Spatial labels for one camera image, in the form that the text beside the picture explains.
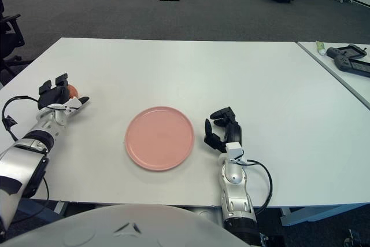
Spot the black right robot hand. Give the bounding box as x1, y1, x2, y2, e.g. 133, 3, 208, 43
203, 106, 243, 153

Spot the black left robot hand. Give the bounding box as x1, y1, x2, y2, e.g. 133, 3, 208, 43
38, 72, 91, 115

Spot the pink round plate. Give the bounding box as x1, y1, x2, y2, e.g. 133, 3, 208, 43
124, 106, 196, 172

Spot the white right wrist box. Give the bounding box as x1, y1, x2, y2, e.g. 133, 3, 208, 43
225, 142, 243, 164

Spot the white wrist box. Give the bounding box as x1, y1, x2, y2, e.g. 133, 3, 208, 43
61, 97, 83, 114
225, 142, 243, 164

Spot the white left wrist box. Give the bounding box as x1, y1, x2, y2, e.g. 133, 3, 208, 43
61, 97, 83, 114

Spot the black office chair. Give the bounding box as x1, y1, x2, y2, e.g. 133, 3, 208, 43
0, 0, 33, 84

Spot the green white tube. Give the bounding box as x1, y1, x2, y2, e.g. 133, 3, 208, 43
315, 40, 327, 56

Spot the dark grey handheld controller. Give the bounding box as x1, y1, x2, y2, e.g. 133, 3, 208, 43
333, 56, 370, 79

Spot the grey robot torso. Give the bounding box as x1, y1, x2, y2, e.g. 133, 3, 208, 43
0, 203, 247, 247

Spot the black caster wheel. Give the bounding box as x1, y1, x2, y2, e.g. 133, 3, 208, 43
343, 228, 360, 247

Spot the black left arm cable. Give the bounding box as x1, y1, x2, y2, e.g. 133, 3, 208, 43
1, 95, 63, 144

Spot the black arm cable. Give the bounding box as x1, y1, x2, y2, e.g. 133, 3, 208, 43
238, 158, 274, 216
1, 95, 63, 144

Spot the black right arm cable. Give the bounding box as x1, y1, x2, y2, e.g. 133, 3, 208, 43
238, 158, 274, 216

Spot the black controller with frame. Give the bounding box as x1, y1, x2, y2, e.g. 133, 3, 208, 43
325, 43, 370, 60

